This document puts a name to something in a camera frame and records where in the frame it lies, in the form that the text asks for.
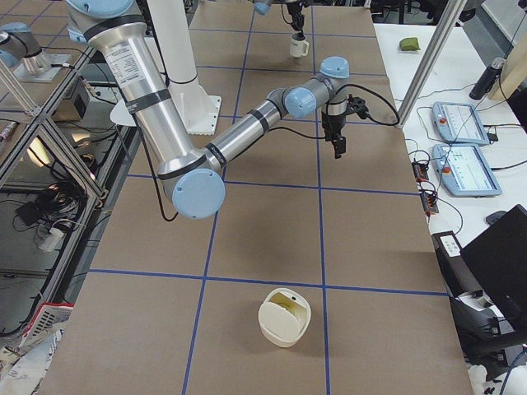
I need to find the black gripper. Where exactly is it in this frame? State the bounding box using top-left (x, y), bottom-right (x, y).
top-left (286, 1), bottom-right (307, 40)
top-left (321, 94), bottom-right (367, 159)

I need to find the white mug grey inside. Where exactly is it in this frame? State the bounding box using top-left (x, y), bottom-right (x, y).
top-left (289, 37), bottom-right (310, 58)

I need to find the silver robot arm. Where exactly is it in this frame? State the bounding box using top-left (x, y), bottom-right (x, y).
top-left (252, 0), bottom-right (310, 41)
top-left (68, 1), bottom-right (366, 219)

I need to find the second robot arm behind glass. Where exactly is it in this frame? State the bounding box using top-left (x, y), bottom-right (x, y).
top-left (1, 22), bottom-right (52, 76)

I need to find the upper orange usb hub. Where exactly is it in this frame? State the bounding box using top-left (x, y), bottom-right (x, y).
top-left (412, 161), bottom-right (429, 182)

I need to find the orange usb hub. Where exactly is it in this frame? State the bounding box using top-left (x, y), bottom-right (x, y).
top-left (412, 161), bottom-right (429, 182)
top-left (419, 190), bottom-right (439, 216)

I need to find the lower orange usb hub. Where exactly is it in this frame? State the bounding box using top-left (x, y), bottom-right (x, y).
top-left (419, 190), bottom-right (439, 216)

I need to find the green cloth pouch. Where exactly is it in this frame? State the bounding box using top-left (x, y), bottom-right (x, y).
top-left (399, 37), bottom-right (421, 52)

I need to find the upper teach pendant tablet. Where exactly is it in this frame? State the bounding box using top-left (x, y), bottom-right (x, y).
top-left (431, 101), bottom-right (490, 146)

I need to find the teach pendant tablet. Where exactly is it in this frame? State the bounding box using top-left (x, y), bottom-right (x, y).
top-left (431, 101), bottom-right (490, 146)
top-left (431, 143), bottom-right (502, 198)

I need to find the lower teach pendant tablet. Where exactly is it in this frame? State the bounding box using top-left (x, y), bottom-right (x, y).
top-left (431, 143), bottom-right (502, 198)

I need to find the black water bottle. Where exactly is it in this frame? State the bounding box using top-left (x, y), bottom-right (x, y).
top-left (469, 57), bottom-right (506, 100)

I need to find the cream round bowl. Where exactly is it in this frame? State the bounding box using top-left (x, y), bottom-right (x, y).
top-left (258, 288), bottom-right (311, 348)

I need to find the black laptop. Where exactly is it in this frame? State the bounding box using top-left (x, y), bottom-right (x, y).
top-left (461, 204), bottom-right (526, 330)

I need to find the black power adapter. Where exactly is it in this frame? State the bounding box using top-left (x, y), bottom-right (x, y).
top-left (16, 202), bottom-right (42, 225)

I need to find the white plastic basket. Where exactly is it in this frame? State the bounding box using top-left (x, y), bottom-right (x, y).
top-left (19, 303), bottom-right (74, 349)

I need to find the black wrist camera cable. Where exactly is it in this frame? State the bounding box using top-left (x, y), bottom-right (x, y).
top-left (142, 84), bottom-right (401, 223)

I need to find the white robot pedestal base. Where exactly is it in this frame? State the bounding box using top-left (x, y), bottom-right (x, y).
top-left (110, 0), bottom-right (222, 136)

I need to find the aluminium frame post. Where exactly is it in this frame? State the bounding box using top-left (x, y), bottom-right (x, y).
top-left (396, 0), bottom-right (467, 129)

